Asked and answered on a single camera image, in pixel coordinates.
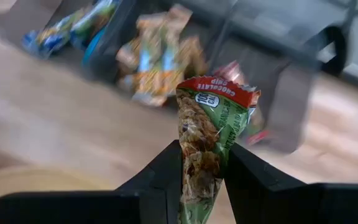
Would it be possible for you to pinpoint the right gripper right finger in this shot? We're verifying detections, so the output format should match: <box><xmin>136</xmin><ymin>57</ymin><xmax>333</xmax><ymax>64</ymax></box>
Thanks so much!
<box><xmin>224</xmin><ymin>141</ymin><xmax>358</xmax><ymax>224</ymax></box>

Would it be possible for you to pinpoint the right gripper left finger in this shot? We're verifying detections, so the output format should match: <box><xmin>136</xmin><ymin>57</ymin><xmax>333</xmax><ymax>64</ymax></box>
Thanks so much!
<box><xmin>0</xmin><ymin>139</ymin><xmax>183</xmax><ymax>224</ymax></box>

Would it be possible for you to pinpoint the long green snack packet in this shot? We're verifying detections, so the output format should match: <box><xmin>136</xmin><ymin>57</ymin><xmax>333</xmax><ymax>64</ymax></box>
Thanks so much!
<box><xmin>175</xmin><ymin>75</ymin><xmax>262</xmax><ymax>224</ymax></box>

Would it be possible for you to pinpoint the round woven tan placemat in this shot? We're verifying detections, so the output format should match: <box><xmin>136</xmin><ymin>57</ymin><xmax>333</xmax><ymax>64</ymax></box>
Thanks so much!
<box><xmin>0</xmin><ymin>164</ymin><xmax>121</xmax><ymax>215</ymax></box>

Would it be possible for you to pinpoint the translucent grey plastic bin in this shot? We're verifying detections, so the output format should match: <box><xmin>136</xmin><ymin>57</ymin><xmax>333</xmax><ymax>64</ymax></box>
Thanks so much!
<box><xmin>9</xmin><ymin>0</ymin><xmax>136</xmax><ymax>85</ymax></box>
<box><xmin>85</xmin><ymin>0</ymin><xmax>239</xmax><ymax>110</ymax></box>
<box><xmin>203</xmin><ymin>0</ymin><xmax>352</xmax><ymax>155</ymax></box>

